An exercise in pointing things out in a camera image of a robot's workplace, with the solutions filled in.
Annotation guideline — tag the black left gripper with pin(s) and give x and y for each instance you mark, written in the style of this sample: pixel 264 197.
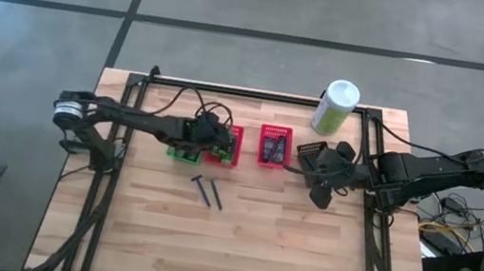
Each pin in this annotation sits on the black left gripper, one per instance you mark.
pixel 209 130

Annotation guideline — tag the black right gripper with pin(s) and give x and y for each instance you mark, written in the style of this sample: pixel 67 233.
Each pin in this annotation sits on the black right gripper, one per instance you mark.
pixel 335 169

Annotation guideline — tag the gray toiletry bottle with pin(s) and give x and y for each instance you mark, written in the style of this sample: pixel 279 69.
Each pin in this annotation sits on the gray toiletry bottle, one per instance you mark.
pixel 177 152
pixel 191 154

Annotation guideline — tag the dark blue toiletry tube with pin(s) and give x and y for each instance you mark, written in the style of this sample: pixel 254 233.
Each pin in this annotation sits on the dark blue toiletry tube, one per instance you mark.
pixel 267 149
pixel 279 150

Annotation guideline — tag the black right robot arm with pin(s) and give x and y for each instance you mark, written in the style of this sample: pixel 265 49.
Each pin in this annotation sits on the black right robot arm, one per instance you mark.
pixel 434 169

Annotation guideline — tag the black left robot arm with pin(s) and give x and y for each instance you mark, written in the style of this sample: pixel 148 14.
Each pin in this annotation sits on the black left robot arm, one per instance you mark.
pixel 129 116

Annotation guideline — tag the red plastic basket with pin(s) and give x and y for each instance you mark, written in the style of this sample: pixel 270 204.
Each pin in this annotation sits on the red plastic basket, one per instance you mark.
pixel 209 159
pixel 277 131

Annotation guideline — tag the black plastic basket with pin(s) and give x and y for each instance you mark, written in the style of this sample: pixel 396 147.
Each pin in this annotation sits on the black plastic basket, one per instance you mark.
pixel 307 152

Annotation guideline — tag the green plastic basket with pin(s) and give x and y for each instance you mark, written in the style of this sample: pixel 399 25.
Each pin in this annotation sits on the green plastic basket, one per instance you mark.
pixel 181 157

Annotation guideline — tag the white green wipes canister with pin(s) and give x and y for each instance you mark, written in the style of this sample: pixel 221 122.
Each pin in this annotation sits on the white green wipes canister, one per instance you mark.
pixel 335 108

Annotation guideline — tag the black power adapter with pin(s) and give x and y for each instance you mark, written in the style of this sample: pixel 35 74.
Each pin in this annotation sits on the black power adapter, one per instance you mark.
pixel 453 204

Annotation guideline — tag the black power brick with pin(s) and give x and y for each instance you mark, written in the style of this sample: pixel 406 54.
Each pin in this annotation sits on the black power brick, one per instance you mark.
pixel 441 242

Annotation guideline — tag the black flat bar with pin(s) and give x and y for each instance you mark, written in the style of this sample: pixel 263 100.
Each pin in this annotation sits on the black flat bar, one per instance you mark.
pixel 453 263

